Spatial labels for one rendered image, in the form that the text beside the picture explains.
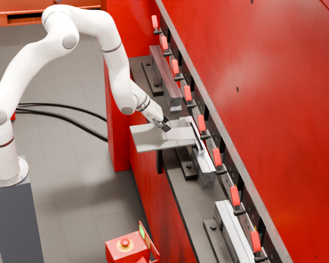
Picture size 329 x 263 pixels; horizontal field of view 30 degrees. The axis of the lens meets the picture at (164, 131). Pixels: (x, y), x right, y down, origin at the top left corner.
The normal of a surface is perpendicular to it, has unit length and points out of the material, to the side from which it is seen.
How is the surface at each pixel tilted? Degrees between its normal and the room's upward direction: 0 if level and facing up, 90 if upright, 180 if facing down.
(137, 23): 90
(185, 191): 0
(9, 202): 90
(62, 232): 0
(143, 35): 90
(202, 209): 0
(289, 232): 90
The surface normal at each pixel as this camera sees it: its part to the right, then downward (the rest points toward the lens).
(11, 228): 0.29, 0.61
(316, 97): -0.97, 0.14
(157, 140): 0.02, -0.77
